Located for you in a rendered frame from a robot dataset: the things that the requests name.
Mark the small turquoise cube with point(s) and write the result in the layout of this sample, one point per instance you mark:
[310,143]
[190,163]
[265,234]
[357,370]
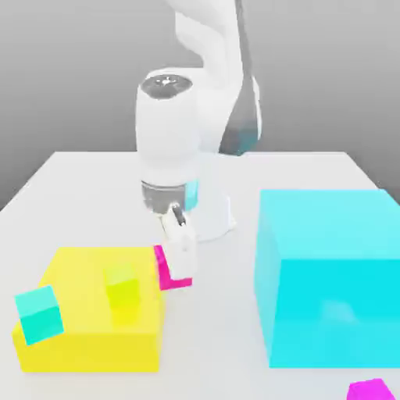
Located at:
[39,315]

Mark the small yellow-green cube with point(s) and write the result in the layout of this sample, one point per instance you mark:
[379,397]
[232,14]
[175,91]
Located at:
[123,297]

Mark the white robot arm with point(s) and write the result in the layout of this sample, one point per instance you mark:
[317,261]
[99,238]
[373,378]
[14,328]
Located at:
[167,125]

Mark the large yellow box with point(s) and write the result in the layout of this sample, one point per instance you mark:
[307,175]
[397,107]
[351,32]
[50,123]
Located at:
[84,343]

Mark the large cyan box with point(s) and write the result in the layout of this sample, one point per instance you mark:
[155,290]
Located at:
[331,281]

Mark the small magenta cube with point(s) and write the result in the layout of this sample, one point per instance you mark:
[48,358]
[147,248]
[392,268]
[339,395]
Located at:
[163,275]
[368,390]

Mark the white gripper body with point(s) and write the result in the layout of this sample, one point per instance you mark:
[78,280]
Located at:
[184,250]

